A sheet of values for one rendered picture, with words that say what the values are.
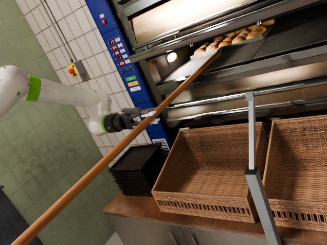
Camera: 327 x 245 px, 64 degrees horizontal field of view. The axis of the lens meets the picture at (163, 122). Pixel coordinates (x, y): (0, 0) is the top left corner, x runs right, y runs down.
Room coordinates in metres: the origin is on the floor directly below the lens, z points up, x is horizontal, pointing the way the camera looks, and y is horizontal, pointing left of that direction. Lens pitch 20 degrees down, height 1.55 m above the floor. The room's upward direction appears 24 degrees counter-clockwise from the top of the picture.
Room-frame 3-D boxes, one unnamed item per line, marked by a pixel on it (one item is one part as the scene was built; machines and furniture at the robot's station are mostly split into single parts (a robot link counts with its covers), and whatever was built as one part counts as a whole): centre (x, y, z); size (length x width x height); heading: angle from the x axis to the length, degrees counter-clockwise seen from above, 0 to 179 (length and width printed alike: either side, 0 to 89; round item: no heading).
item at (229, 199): (1.28, -0.14, 0.72); 0.56 x 0.49 x 0.28; 50
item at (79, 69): (2.04, 0.43, 1.46); 0.10 x 0.07 x 0.10; 50
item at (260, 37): (2.00, -0.72, 1.20); 0.55 x 0.36 x 0.03; 50
